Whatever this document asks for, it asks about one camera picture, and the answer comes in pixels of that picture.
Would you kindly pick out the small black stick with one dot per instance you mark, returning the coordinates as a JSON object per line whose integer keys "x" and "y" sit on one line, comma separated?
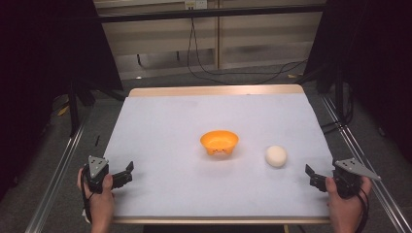
{"x": 97, "y": 140}

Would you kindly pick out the white round bun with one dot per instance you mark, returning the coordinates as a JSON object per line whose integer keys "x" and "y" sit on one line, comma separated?
{"x": 276, "y": 156}

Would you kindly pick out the white wall power outlet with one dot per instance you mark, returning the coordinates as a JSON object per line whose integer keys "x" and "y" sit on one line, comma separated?
{"x": 195, "y": 4}

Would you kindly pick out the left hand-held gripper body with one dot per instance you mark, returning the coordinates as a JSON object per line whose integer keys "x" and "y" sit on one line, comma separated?
{"x": 96, "y": 174}

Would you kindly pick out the black curtain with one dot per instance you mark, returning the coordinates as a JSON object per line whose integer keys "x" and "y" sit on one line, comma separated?
{"x": 375, "y": 64}
{"x": 39, "y": 81}

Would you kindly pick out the white table cloth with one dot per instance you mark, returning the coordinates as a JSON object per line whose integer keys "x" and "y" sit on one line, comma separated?
{"x": 194, "y": 181}

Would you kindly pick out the person's right hand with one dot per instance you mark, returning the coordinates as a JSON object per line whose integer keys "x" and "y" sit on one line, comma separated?
{"x": 346, "y": 205}

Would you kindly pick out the black horizontal bar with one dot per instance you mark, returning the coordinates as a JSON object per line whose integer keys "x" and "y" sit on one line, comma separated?
{"x": 210, "y": 13}

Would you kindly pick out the yellow floor tape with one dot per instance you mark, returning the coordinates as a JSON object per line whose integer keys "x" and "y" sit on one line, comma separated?
{"x": 63, "y": 110}
{"x": 291, "y": 76}

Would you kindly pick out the black metal stand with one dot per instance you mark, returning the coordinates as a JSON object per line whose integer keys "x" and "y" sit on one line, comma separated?
{"x": 73, "y": 110}
{"x": 339, "y": 97}

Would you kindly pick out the orange plastic bowl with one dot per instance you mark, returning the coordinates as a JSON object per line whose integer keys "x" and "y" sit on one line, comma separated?
{"x": 219, "y": 142}

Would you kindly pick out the person's left hand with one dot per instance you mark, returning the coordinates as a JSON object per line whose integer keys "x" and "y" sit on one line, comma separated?
{"x": 100, "y": 202}

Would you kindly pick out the metal floor rail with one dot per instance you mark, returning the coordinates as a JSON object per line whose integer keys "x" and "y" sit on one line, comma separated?
{"x": 366, "y": 155}
{"x": 55, "y": 181}

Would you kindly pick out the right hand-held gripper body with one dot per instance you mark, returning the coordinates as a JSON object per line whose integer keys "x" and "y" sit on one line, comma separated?
{"x": 348, "y": 181}

